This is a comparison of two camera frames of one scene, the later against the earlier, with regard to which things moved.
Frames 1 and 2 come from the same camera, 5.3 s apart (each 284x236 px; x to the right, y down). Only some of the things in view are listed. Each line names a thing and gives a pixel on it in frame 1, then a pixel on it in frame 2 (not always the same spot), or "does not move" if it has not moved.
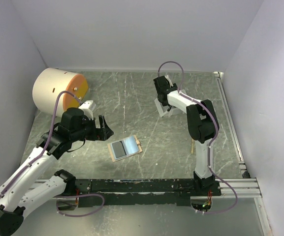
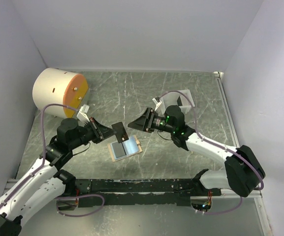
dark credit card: [119, 149] does not move
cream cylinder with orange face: [49, 82] does not move
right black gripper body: [174, 85] → [159, 123]
